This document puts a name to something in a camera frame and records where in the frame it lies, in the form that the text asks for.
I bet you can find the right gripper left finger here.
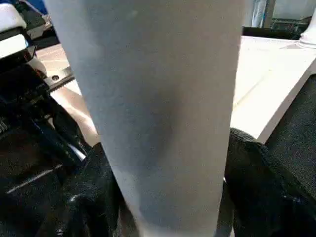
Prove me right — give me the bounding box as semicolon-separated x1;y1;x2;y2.
37;143;124;237

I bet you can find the black work mat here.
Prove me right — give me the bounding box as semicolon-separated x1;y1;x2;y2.
0;27;316;237

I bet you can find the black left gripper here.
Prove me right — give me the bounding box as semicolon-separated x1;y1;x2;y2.
0;57;89;193

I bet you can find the white plastic table top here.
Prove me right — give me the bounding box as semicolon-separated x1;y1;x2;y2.
37;35;316;146

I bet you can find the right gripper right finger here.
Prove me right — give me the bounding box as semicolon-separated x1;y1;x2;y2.
225;127;316;237

